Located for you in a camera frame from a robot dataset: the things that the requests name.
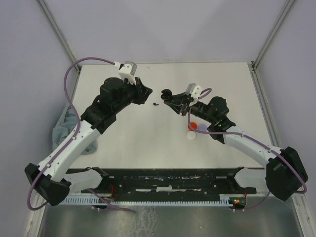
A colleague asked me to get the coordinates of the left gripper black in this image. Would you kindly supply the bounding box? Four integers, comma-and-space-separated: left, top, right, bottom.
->
113, 76, 153, 114

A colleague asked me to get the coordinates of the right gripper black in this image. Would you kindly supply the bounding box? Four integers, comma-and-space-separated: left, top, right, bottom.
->
164, 91, 215, 124

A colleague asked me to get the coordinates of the black round case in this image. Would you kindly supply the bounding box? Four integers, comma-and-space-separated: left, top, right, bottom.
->
160, 89, 173, 102

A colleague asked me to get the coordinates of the red round case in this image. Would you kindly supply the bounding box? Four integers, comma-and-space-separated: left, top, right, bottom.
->
188, 122, 198, 131

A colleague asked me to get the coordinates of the purple round case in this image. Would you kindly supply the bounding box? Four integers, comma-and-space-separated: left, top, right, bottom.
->
198, 123, 208, 132

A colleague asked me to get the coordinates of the white earbud charging case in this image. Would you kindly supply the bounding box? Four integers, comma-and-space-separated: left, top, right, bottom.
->
187, 131, 197, 140

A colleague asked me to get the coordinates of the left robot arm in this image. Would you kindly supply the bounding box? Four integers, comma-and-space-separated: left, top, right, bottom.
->
25, 78, 152, 206

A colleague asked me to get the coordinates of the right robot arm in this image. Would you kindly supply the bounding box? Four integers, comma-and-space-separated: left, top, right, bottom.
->
161, 89, 308, 201

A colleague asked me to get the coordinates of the blue cloth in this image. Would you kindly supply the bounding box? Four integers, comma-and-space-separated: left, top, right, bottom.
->
52, 104, 98, 155

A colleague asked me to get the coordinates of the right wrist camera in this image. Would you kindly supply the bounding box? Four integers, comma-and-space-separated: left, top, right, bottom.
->
186, 83, 202, 101

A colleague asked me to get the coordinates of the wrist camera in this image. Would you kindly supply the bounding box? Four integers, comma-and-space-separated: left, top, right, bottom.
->
186, 83, 202, 101
114, 61, 137, 84

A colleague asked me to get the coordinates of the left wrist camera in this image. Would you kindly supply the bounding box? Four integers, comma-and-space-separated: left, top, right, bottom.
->
114, 61, 137, 84

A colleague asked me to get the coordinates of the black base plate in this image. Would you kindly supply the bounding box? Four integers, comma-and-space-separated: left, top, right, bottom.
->
94, 168, 257, 201

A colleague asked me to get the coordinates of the light blue cable duct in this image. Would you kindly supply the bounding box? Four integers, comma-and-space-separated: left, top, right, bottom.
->
60, 194, 233, 207

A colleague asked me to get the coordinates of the left aluminium frame post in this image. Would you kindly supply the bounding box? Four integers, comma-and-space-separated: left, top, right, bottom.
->
37, 0, 82, 72

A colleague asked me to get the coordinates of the aluminium frame post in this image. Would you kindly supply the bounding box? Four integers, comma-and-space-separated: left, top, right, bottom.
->
37, 0, 82, 72
250, 0, 297, 71

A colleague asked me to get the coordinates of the right aluminium frame post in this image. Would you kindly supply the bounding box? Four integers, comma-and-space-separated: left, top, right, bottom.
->
250, 0, 297, 71

